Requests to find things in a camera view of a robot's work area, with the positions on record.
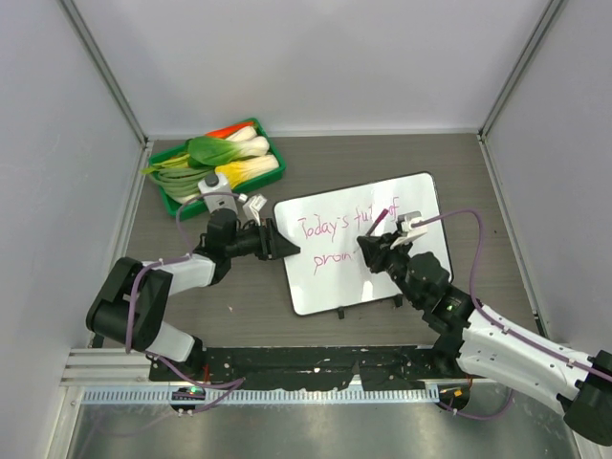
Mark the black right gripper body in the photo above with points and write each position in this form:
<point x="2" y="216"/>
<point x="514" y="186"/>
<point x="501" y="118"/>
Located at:
<point x="397" y="269"/>

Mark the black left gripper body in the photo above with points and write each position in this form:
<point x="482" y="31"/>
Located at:
<point x="251" y="241"/>

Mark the white marker purple cap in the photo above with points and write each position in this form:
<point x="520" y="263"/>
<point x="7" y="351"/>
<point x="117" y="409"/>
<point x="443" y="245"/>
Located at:
<point x="375" y="223"/>

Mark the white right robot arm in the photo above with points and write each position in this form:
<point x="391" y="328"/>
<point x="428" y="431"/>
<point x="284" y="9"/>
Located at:
<point x="482" y="343"/>

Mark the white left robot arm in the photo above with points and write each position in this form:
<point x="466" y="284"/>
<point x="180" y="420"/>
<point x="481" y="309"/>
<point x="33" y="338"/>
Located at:
<point x="130" y="305"/>

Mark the white bottle grey cap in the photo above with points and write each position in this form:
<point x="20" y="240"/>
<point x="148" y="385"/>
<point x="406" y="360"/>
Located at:
<point x="217" y="193"/>

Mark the green plastic tray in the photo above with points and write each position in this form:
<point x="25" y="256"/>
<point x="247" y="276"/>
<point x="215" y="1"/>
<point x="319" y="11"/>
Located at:
<point x="177" y="157"/>

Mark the yellow white cabbage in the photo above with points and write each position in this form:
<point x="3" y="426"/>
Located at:
<point x="239" y="172"/>

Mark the green long beans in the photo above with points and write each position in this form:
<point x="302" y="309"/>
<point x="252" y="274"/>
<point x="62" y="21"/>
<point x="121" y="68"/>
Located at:
<point x="178" y="183"/>

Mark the green bok choy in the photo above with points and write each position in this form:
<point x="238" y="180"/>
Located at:
<point x="209" y="151"/>

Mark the orange carrot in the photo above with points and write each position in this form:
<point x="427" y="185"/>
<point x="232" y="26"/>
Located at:
<point x="225" y="132"/>

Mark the white bok choy stalk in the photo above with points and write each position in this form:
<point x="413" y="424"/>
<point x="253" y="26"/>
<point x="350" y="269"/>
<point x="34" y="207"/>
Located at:
<point x="244" y="134"/>

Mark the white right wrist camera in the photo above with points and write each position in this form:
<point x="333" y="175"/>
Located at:
<point x="409" y="228"/>

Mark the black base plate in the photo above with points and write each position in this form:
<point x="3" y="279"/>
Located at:
<point x="312" y="368"/>

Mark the slotted grey cable duct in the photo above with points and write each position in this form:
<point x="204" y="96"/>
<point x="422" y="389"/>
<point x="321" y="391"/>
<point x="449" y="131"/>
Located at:
<point x="176" y="394"/>

